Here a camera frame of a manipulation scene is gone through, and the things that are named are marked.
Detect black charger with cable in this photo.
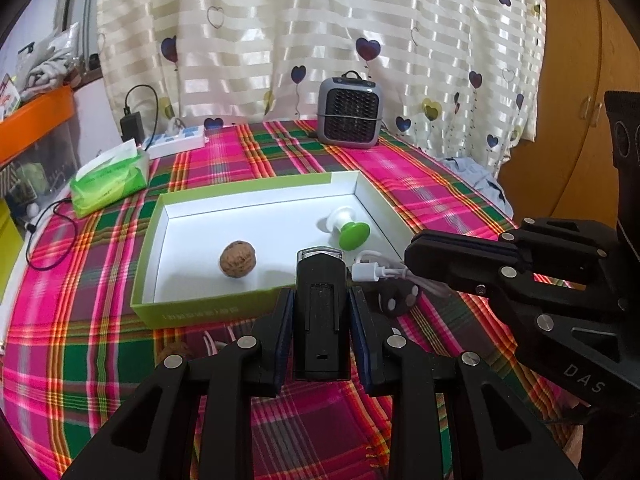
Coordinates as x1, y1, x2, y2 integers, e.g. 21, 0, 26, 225
119, 85, 161, 145

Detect white power strip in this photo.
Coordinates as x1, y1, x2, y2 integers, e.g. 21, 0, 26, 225
142, 125, 208, 161

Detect clear bin with orange lid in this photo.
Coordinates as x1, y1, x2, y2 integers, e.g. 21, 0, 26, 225
0, 85, 81, 201

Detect yellow box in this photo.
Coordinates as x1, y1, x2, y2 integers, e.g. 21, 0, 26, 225
0, 199, 17, 283

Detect green and white cardboard box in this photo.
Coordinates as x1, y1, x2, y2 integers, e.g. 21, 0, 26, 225
130, 171, 418, 330

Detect colourful packets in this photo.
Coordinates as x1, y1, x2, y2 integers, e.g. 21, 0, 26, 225
0, 74, 22, 113

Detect black cable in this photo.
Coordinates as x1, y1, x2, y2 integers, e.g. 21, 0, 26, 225
25, 199, 81, 272

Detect wooden cabinet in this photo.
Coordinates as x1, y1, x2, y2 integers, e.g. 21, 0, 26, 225
500, 0, 640, 241

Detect pink plaid tablecloth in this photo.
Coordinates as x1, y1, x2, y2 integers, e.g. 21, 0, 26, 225
0, 120, 586, 480

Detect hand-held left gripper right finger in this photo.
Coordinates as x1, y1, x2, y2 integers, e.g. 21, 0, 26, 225
347, 287, 566, 480

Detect brown walnut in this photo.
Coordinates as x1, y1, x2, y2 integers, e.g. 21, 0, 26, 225
219, 241, 259, 278
156, 342, 193, 363

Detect black white-dotted round toy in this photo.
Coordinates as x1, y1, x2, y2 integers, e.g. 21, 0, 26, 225
377, 282, 421, 317

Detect green tissue pack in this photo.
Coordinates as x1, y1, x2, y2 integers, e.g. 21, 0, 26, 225
69, 140, 151, 218

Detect green and white suction holder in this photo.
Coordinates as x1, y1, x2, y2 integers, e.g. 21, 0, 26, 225
327, 206, 371, 250

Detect cream heart-print curtain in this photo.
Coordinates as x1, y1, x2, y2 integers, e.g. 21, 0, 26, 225
97, 0, 547, 181

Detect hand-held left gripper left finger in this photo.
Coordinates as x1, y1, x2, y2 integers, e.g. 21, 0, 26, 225
60, 287, 296, 480

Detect white usb cable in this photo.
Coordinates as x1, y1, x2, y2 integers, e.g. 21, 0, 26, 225
352, 257, 451, 302

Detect grey mini heater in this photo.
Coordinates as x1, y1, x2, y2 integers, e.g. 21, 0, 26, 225
317, 71, 385, 150

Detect black rectangular lighter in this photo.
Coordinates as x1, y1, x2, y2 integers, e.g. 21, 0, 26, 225
292, 247, 351, 382

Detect blue-grey cloth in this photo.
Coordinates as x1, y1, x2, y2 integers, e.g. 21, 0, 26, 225
440, 157, 514, 216

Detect white plastic bags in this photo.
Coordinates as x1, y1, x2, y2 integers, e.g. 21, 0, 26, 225
15, 24, 83, 92

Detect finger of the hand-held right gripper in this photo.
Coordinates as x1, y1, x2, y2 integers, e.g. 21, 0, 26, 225
499, 217, 625, 282
404, 232, 632, 405

